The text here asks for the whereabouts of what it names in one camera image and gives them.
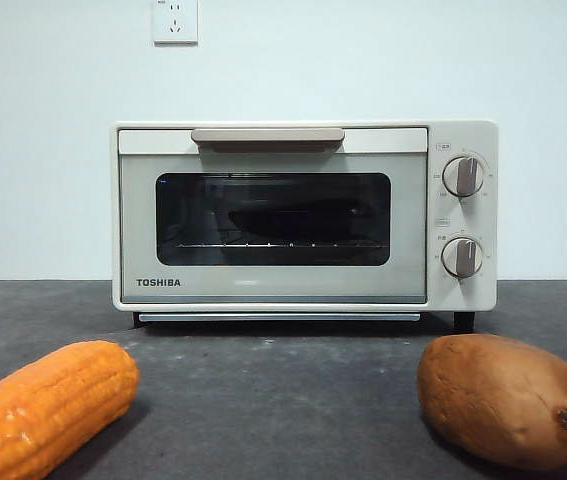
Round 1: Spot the purple eggplant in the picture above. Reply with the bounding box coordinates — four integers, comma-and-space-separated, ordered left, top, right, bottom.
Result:
227, 199, 364, 242

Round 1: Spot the glass oven door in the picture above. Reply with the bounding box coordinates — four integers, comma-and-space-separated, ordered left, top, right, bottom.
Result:
117, 127, 429, 305

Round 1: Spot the silver oven crumb tray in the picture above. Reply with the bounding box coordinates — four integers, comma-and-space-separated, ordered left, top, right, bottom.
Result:
137, 312, 422, 322

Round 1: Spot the beige oven knob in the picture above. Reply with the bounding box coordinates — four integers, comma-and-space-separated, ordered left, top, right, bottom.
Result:
441, 155, 488, 197
441, 236, 484, 278

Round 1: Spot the cream Toshiba toaster oven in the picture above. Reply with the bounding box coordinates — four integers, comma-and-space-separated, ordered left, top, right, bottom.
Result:
111, 118, 499, 332

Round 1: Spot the brown sweet potato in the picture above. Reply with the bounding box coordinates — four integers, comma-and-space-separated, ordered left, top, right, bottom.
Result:
416, 333, 567, 473

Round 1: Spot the orange corn cob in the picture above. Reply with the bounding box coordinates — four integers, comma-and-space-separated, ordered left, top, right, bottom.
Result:
0, 340, 140, 480

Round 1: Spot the wire oven rack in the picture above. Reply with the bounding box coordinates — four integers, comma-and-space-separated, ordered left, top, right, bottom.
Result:
177, 242, 387, 250

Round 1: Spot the white wall socket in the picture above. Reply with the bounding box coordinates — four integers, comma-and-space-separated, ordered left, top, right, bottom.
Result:
152, 0, 199, 47

